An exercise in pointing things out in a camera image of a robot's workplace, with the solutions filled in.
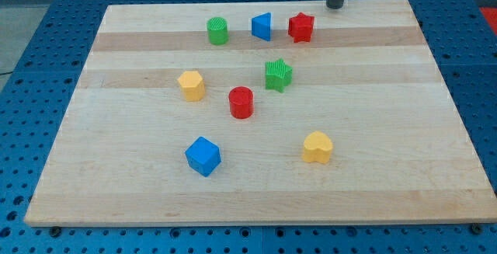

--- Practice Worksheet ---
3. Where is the red star block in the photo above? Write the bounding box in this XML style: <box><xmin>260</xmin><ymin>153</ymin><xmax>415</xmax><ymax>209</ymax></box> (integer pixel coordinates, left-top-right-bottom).
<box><xmin>288</xmin><ymin>12</ymin><xmax>315</xmax><ymax>43</ymax></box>

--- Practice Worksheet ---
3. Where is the blue triangle block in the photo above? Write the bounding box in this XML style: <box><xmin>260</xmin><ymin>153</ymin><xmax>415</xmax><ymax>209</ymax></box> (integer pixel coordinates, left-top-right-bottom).
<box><xmin>251</xmin><ymin>12</ymin><xmax>272</xmax><ymax>41</ymax></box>

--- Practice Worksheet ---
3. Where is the green star block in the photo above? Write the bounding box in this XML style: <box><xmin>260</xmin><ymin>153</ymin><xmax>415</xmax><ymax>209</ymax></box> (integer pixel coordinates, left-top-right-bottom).
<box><xmin>265</xmin><ymin>58</ymin><xmax>293</xmax><ymax>93</ymax></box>

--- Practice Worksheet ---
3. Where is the green cylinder block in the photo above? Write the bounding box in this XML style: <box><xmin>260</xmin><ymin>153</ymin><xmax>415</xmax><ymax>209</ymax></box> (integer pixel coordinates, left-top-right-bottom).
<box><xmin>207</xmin><ymin>16</ymin><xmax>229</xmax><ymax>45</ymax></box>

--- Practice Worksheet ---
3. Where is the red cylinder block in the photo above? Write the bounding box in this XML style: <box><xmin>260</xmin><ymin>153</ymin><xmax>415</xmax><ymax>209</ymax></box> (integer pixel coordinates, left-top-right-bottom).
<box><xmin>228</xmin><ymin>86</ymin><xmax>254</xmax><ymax>119</ymax></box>

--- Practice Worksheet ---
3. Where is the red object at right edge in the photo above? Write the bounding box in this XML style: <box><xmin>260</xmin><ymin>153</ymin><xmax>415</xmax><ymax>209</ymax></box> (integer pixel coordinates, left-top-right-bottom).
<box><xmin>479</xmin><ymin>7</ymin><xmax>497</xmax><ymax>34</ymax></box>

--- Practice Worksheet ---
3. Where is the light wooden board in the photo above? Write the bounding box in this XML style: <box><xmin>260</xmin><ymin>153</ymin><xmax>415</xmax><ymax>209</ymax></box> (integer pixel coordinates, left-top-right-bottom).
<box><xmin>25</xmin><ymin>0</ymin><xmax>496</xmax><ymax>227</ymax></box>

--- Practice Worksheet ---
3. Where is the yellow heart block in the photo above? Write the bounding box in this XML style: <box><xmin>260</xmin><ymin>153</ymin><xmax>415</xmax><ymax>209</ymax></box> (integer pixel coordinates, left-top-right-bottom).
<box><xmin>302</xmin><ymin>130</ymin><xmax>334</xmax><ymax>164</ymax></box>

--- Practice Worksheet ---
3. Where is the yellow hexagon block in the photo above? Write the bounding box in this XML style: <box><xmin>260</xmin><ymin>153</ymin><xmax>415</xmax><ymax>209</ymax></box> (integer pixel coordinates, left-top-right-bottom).
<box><xmin>177</xmin><ymin>71</ymin><xmax>206</xmax><ymax>102</ymax></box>

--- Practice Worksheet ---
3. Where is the blue cube block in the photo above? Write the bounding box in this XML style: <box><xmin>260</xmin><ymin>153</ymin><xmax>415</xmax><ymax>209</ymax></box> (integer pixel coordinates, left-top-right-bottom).
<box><xmin>185</xmin><ymin>137</ymin><xmax>221</xmax><ymax>177</ymax></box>

